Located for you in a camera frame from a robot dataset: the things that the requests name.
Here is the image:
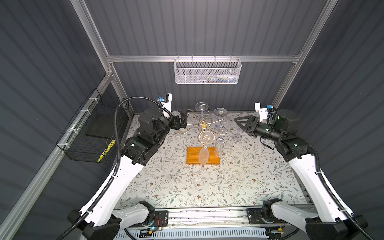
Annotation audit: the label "orange wooden rack base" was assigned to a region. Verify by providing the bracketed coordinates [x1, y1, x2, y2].
[186, 147, 221, 165]

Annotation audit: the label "right black corrugated cable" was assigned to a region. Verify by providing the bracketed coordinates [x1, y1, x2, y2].
[308, 143, 376, 240]

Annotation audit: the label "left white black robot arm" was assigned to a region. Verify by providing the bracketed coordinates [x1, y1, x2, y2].
[68, 108, 187, 240]

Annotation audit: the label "clear wine glass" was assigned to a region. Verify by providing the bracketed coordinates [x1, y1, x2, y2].
[171, 111, 181, 118]
[215, 122, 231, 158]
[214, 108, 228, 118]
[195, 102, 210, 112]
[232, 133, 243, 142]
[198, 131, 215, 165]

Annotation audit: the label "white wire mesh basket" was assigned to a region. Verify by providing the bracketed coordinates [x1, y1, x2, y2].
[173, 58, 242, 85]

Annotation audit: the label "floral table mat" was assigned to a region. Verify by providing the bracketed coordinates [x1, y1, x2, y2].
[116, 113, 307, 209]

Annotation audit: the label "gold wire glass rack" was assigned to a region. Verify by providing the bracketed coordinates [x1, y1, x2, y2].
[187, 109, 227, 144]

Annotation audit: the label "black wire mesh basket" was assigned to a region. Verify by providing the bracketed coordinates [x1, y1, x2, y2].
[57, 87, 122, 164]

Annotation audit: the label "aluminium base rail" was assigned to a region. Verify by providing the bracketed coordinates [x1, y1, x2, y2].
[113, 205, 319, 240]

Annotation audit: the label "yellow striped item in basket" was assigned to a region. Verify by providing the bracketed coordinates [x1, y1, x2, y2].
[98, 140, 116, 163]

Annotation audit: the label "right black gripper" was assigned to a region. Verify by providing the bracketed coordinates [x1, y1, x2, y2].
[233, 116, 281, 143]

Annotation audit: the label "black corrugated cable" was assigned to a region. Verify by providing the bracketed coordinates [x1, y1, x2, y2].
[308, 143, 376, 240]
[55, 95, 169, 240]

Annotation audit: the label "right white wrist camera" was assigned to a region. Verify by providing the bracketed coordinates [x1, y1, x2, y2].
[255, 103, 273, 123]

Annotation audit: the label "left black corrugated cable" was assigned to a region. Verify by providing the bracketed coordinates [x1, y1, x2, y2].
[55, 95, 169, 240]

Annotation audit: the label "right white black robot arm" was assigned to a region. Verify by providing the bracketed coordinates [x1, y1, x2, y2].
[234, 107, 372, 240]

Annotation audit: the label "items in white basket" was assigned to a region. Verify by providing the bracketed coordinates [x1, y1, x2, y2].
[196, 75, 238, 84]

